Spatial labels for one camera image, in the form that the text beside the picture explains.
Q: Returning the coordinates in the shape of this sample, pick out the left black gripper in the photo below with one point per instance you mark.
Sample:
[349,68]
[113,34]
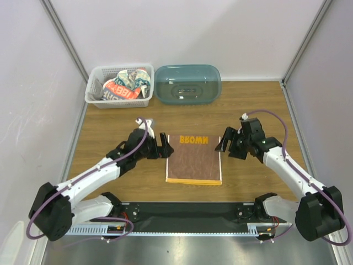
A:
[165,149]

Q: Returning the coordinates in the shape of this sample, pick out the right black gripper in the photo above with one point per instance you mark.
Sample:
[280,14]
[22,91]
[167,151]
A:
[234,144]

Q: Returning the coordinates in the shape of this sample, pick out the yellow brown bear towel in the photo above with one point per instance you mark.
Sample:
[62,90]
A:
[194,160]

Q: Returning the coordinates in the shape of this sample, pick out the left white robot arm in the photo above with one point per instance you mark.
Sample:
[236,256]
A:
[56,208]

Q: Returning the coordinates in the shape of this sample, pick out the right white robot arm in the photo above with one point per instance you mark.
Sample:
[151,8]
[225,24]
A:
[319,210]

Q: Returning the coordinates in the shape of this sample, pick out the teal plastic tub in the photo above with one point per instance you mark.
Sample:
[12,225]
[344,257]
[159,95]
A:
[187,84]

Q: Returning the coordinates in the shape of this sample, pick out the teal patterned towel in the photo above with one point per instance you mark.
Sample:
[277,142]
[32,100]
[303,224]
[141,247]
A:
[134,79]

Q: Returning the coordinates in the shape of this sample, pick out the orange white lettered towel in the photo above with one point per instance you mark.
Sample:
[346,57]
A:
[114,91]

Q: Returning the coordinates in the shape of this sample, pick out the white plastic basket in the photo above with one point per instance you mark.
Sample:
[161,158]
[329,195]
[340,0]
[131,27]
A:
[105,73]

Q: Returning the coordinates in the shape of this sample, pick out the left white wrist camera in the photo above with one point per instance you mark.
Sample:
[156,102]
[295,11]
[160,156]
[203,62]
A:
[147,125]

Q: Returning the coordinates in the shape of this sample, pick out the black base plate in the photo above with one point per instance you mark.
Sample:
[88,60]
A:
[189,211]

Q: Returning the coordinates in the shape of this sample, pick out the aluminium frame rail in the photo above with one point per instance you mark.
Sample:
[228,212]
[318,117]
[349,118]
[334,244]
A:
[178,228]

